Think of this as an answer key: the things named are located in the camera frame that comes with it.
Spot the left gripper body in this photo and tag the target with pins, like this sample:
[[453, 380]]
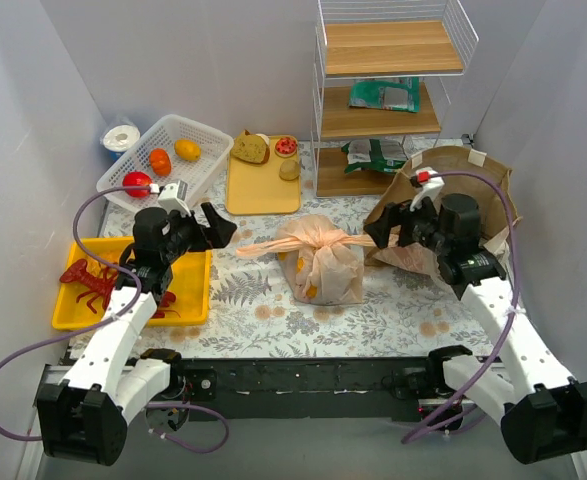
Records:
[[202, 231]]

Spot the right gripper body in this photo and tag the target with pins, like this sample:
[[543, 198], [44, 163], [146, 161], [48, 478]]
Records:
[[395, 226]]

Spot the brown burlap tote bag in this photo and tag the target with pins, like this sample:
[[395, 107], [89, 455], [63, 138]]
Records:
[[467, 171]]

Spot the peach plastic grocery bag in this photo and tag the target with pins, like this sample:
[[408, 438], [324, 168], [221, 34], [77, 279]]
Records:
[[321, 262]]

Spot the teal snack packet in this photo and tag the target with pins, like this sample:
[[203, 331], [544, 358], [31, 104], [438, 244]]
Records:
[[402, 95]]

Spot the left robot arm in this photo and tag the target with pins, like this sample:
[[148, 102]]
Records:
[[108, 360]]

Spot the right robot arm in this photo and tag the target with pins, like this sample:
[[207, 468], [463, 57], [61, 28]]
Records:
[[540, 407]]

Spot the yellow bread tray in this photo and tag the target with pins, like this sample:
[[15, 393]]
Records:
[[258, 190]]

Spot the yellow vegetable tray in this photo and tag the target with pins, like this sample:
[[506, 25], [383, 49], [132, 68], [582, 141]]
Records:
[[186, 302]]

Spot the green white snack packet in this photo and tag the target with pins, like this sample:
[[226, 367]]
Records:
[[384, 156]]

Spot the red toy lobster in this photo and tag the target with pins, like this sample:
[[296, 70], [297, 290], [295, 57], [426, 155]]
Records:
[[98, 286]]

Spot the small orange pumpkin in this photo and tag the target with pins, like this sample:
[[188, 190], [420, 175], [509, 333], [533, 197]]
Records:
[[160, 162]]

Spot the yellow mango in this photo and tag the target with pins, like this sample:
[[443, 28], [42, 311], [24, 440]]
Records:
[[187, 150]]

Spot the round bread loaf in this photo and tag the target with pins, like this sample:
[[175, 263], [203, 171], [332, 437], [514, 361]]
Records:
[[251, 148]]

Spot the white plastic basket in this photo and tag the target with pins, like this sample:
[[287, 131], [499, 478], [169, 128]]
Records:
[[199, 175]]

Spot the small bread roll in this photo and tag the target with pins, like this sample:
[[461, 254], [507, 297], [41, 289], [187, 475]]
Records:
[[289, 170]]

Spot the floral table mat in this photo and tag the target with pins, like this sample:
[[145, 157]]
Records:
[[406, 310]]

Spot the white tape roll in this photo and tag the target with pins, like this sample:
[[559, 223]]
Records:
[[119, 139]]

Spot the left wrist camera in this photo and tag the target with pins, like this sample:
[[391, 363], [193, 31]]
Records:
[[172, 197]]

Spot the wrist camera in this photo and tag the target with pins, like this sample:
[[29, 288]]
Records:
[[172, 197], [428, 183]]

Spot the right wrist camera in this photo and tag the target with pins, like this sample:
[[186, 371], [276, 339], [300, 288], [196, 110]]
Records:
[[428, 183]]

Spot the white wire shelf rack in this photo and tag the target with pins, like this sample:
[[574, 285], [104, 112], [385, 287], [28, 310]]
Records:
[[381, 40]]

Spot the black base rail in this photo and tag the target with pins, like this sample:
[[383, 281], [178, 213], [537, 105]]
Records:
[[404, 389]]

